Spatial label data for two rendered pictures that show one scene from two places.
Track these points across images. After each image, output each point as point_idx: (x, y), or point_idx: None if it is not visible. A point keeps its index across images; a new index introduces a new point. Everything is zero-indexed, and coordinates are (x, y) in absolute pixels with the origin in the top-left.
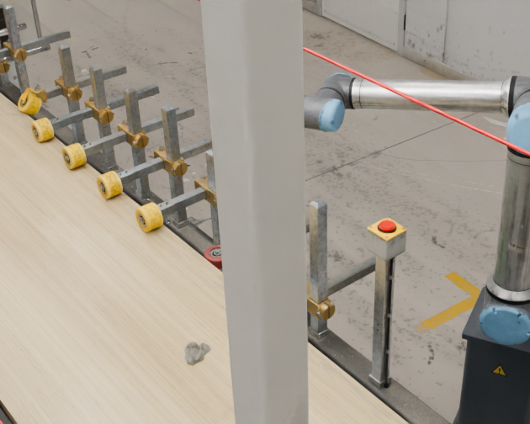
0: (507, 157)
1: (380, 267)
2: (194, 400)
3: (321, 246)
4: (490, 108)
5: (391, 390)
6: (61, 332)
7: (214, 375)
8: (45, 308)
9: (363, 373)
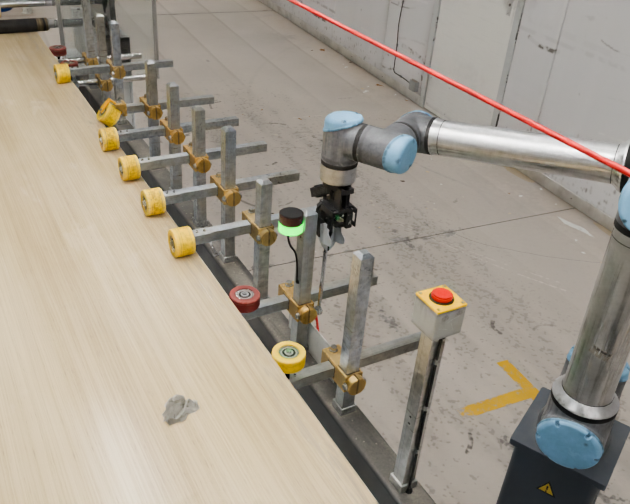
0: (611, 237)
1: (424, 346)
2: (154, 474)
3: (360, 307)
4: (596, 175)
5: (414, 498)
6: (33, 353)
7: (190, 444)
8: (29, 321)
9: (385, 469)
